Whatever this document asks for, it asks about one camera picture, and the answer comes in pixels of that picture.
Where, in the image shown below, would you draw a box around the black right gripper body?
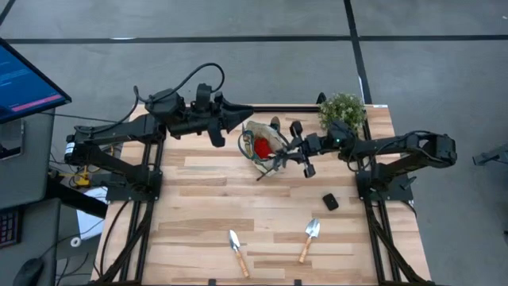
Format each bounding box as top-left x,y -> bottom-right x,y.
295,133 -> 330,166

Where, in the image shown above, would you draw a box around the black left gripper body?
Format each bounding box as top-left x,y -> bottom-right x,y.
185,82 -> 223,133

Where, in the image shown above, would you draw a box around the wide trowel wooden handle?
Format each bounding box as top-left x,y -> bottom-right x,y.
298,217 -> 321,265

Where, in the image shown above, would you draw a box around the narrow trowel wooden handle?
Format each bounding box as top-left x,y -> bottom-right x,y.
229,229 -> 251,279

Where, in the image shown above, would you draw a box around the cream green gardening bag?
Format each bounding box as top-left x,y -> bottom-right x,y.
237,116 -> 297,178

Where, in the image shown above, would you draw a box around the small black rounded object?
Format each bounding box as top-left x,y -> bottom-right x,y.
321,192 -> 340,212

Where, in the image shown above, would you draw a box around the white flowering plant black pot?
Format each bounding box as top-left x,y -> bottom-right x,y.
317,92 -> 367,134

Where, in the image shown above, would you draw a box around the yellow clamp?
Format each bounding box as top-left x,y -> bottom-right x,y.
47,165 -> 91,188

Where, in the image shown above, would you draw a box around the white paper sheet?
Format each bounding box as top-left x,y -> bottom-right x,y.
75,186 -> 109,241

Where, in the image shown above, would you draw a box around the black stand leg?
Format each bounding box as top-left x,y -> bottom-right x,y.
471,143 -> 508,167

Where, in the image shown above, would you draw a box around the monitor with blue screen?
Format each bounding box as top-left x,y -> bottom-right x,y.
0,38 -> 72,125

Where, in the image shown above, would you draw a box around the dark keyboard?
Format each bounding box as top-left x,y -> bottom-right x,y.
0,208 -> 21,248

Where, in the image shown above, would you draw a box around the black computer mouse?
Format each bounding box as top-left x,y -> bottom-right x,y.
13,257 -> 45,286

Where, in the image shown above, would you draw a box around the black table edge rail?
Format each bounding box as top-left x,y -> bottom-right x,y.
253,105 -> 322,114

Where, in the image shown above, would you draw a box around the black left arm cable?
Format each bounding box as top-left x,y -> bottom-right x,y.
170,62 -> 226,95

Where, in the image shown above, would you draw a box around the black aluminium frame rails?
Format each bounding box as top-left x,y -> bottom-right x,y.
356,118 -> 437,286
91,130 -> 166,285

